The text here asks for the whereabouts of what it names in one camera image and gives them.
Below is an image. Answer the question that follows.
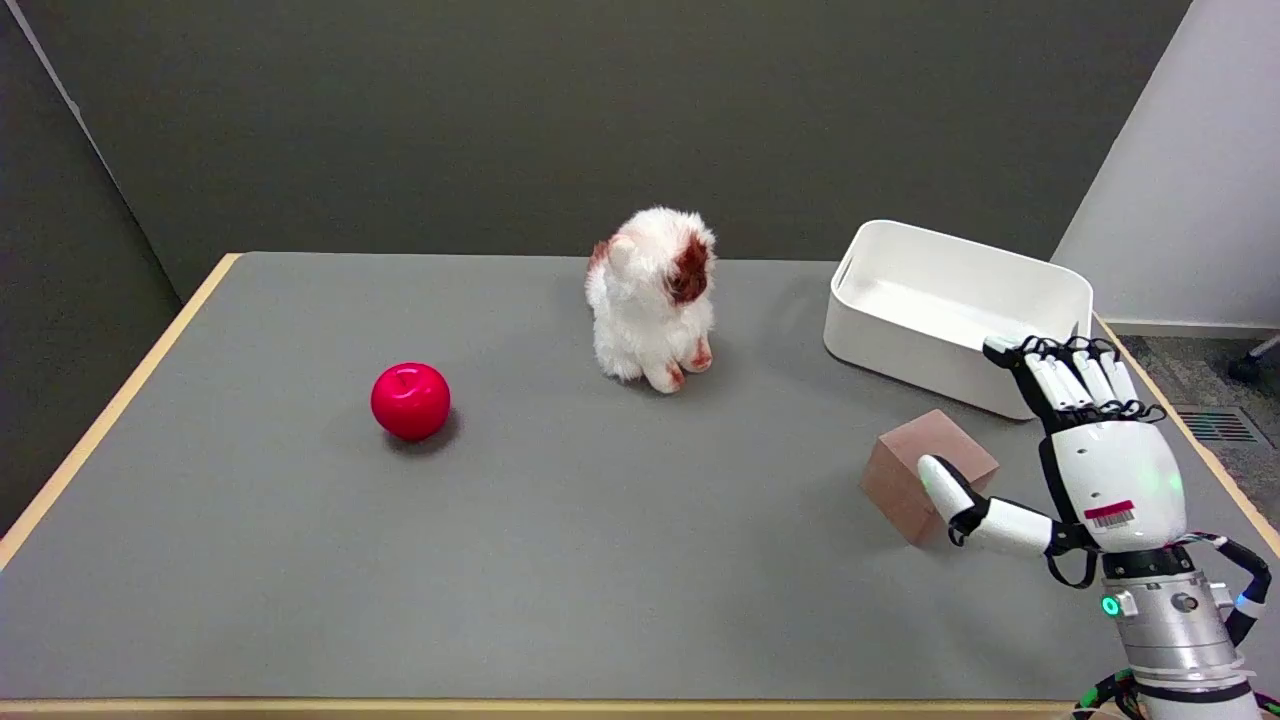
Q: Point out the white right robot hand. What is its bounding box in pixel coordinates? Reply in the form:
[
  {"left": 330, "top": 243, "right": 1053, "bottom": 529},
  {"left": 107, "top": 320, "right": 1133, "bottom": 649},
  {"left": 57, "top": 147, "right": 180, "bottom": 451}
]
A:
[{"left": 917, "top": 335, "right": 1192, "bottom": 589}]

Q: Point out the brown wooden cube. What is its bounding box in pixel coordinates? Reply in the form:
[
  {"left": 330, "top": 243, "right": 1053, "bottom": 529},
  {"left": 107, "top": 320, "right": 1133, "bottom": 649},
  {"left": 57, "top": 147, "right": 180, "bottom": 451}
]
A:
[{"left": 859, "top": 409, "right": 1000, "bottom": 546}]

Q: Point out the floor vent grille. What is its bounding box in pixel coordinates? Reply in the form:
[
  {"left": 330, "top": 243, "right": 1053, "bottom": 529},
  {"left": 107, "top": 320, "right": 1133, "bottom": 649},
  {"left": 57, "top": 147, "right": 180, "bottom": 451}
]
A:
[{"left": 1174, "top": 405, "right": 1263, "bottom": 446}]

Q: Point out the black chair caster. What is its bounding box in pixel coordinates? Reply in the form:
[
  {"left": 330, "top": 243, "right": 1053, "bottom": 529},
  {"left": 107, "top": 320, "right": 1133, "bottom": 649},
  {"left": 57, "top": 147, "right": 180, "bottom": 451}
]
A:
[{"left": 1228, "top": 336, "right": 1280, "bottom": 383}]

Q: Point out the white plastic bin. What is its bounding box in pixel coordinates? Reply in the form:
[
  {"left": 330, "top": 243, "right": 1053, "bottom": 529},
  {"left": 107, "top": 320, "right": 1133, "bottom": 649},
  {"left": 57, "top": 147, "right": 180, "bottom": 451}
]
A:
[{"left": 823, "top": 219, "right": 1095, "bottom": 421}]

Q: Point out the white brown plush puppy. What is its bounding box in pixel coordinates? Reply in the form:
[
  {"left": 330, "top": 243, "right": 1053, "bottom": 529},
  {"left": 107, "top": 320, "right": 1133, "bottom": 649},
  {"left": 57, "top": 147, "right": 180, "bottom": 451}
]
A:
[{"left": 585, "top": 206, "right": 719, "bottom": 395}]

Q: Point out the red apple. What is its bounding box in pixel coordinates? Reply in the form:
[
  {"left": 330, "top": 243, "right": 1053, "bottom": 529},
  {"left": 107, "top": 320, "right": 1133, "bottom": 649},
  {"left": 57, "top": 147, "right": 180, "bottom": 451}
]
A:
[{"left": 370, "top": 362, "right": 452, "bottom": 442}]

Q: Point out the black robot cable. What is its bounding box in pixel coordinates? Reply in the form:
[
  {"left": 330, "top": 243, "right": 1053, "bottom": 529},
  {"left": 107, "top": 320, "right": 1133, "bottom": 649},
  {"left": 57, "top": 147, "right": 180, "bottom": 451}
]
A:
[{"left": 1170, "top": 533, "right": 1273, "bottom": 647}]

